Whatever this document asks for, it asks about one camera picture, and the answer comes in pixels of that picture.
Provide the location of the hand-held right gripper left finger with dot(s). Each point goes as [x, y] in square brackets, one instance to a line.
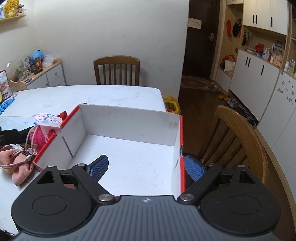
[99, 165]

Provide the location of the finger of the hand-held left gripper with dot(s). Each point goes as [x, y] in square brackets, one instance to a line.
[24, 136]

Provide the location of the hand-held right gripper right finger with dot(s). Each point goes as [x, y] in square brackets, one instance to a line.
[194, 166]

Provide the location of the pink fuzzy dragon fruit hat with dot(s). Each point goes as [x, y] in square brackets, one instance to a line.
[40, 137]

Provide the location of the printed white face mask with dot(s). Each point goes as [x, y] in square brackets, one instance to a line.
[47, 118]

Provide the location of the orange red cloth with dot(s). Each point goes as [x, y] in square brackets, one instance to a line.
[62, 115]

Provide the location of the white cardboard box red outside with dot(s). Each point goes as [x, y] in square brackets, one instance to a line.
[129, 129]

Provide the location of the blue cloth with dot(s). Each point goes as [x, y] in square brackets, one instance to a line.
[6, 104]

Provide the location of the pink cloth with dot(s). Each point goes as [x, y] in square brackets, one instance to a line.
[18, 171]

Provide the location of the red snack bag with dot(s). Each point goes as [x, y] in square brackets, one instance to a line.
[5, 85]

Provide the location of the wooden chair with black seat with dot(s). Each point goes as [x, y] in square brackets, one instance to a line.
[242, 129]

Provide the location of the yellow plastic bag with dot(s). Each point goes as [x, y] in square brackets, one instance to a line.
[172, 104]

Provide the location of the small white drawer cabinet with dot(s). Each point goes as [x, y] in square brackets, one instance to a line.
[54, 75]

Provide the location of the orange slippers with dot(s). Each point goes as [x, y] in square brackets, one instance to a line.
[223, 96]

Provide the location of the clear plastic bag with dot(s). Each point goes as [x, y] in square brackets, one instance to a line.
[49, 60]

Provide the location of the blue round toy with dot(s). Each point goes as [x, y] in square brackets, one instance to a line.
[37, 55]

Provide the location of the grey slippers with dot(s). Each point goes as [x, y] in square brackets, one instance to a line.
[214, 87]

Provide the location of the patterned door rug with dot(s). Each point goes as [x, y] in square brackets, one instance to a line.
[196, 83]

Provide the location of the white fridge with stickers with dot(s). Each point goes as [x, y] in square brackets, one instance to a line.
[279, 111]

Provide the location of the white lower cabinet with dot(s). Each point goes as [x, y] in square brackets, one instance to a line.
[252, 81]

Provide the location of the dark wooden slat chair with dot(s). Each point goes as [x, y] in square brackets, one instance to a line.
[116, 60]

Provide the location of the white bag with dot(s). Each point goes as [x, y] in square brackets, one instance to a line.
[229, 65]

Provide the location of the dark wooden door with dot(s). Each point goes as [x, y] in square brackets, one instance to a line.
[198, 51]

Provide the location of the yellow flowers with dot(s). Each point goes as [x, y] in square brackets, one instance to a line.
[11, 7]

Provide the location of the red toy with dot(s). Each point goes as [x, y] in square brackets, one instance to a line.
[259, 47]

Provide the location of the orange hanging hat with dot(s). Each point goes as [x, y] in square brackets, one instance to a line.
[229, 27]

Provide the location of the paper note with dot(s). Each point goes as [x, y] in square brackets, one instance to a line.
[194, 23]

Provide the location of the black hanging hat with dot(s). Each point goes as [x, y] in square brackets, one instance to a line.
[236, 29]

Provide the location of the white upper cabinet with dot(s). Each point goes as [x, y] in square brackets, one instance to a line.
[263, 11]

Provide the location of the wooden wall shelf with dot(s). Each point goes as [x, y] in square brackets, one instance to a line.
[11, 19]

